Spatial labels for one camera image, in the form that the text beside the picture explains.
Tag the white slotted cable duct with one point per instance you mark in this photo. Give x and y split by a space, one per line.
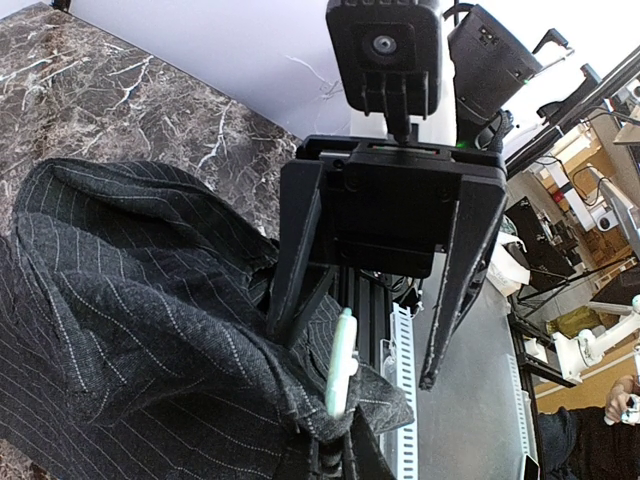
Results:
476 422

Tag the black pinstriped garment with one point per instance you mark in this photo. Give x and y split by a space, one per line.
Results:
134 340

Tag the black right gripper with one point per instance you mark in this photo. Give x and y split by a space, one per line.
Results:
372 204

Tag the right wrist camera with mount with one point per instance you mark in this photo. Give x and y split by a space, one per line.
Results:
389 55

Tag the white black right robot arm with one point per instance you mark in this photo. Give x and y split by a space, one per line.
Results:
483 66

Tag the teal round button brooch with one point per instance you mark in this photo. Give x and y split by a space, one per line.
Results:
342 364

